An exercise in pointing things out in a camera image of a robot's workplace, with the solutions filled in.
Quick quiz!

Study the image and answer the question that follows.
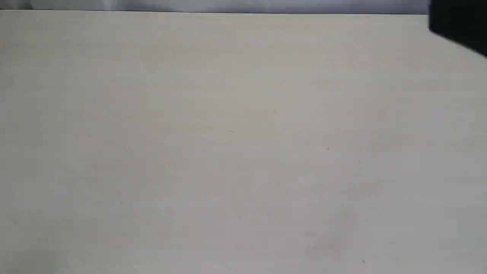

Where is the black robot part at edge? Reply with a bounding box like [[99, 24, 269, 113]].
[[428, 0, 487, 57]]

